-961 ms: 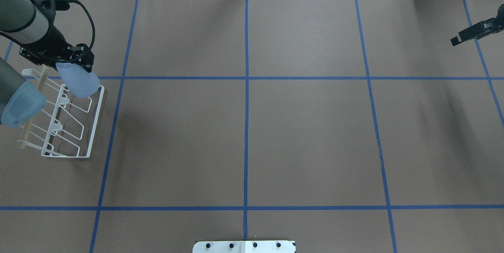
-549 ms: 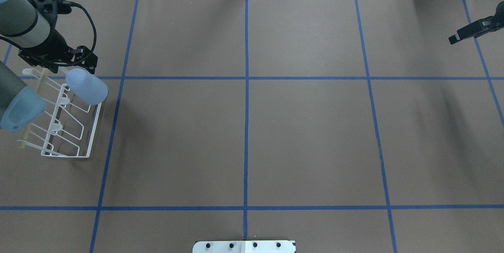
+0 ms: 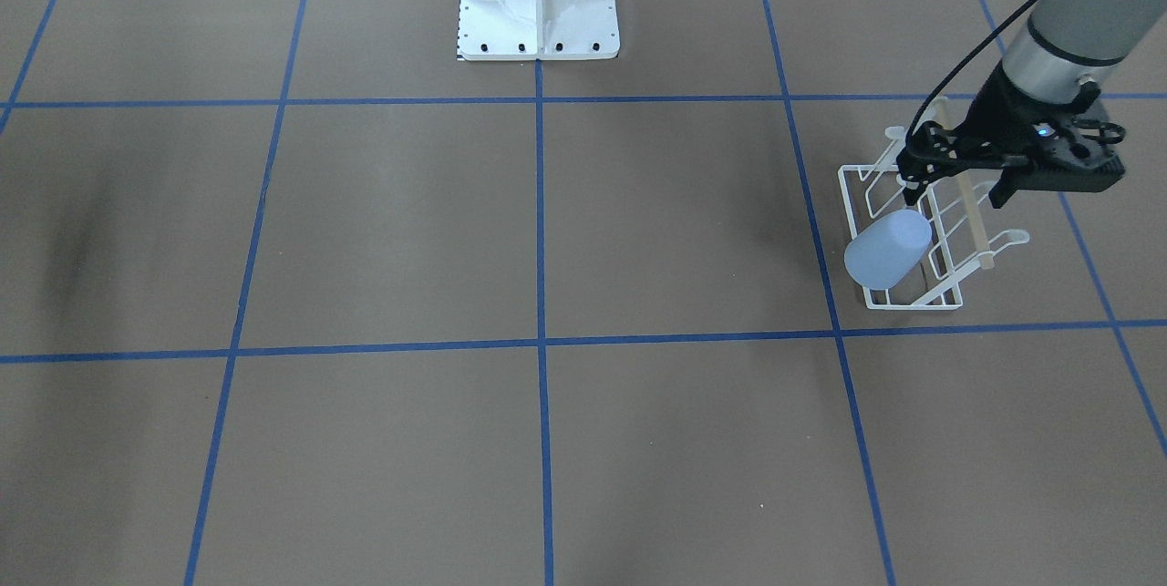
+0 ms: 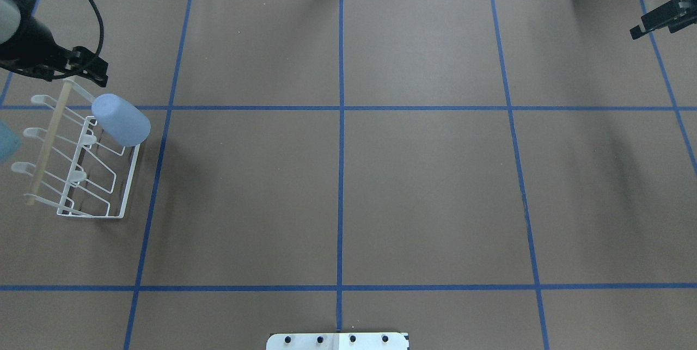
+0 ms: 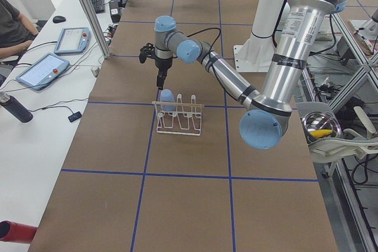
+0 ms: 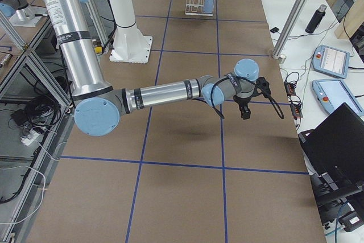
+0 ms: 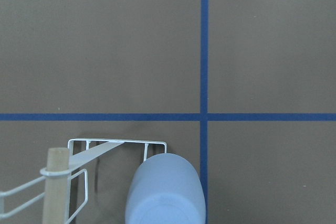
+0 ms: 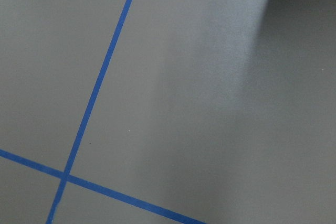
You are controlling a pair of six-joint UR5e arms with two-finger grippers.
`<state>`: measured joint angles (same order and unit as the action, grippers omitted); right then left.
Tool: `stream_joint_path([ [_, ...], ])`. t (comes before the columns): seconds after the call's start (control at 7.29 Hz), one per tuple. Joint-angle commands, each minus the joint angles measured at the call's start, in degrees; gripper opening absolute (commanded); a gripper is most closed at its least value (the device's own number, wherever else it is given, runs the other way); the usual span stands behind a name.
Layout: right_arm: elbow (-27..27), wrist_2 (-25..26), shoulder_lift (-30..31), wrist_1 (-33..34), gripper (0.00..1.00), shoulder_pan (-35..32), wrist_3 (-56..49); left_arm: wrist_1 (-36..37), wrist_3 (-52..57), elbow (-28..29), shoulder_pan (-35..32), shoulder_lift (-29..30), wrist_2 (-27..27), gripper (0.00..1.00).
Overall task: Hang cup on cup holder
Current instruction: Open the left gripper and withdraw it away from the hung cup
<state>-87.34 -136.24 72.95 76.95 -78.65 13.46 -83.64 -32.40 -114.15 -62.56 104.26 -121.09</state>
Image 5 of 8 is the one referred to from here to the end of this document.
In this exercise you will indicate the aluminium frame post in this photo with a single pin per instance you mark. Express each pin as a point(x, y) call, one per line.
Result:
point(95, 25)

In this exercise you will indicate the white wire cup rack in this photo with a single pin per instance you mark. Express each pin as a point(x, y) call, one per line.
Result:
point(185, 120)

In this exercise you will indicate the far blue teach pendant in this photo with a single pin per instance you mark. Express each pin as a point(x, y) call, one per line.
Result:
point(72, 41)

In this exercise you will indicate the blue teach pendant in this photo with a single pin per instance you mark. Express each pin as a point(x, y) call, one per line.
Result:
point(43, 72)
point(72, 41)

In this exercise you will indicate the seated person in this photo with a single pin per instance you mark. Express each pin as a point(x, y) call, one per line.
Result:
point(17, 31)

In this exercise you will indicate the white pot with corn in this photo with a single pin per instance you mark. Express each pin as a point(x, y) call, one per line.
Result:
point(318, 125)

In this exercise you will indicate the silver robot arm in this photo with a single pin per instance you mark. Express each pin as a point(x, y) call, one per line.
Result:
point(268, 109)

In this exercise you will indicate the red cylinder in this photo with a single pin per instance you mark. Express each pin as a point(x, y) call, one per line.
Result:
point(17, 233)

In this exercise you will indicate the light blue cup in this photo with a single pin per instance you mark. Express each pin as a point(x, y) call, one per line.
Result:
point(166, 95)

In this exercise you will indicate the black computer mouse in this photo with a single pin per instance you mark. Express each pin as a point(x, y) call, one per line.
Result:
point(58, 19)

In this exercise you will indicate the small black device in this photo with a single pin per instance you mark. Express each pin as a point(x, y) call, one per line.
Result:
point(74, 117)

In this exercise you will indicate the near blue teach pendant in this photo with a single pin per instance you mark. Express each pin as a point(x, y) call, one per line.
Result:
point(43, 72)

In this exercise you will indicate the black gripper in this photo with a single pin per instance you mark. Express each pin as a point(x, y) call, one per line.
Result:
point(162, 64)

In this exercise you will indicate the black water bottle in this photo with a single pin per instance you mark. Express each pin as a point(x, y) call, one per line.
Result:
point(11, 104)

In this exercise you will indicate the white central robot pedestal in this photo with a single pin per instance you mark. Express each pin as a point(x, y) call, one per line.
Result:
point(256, 53)

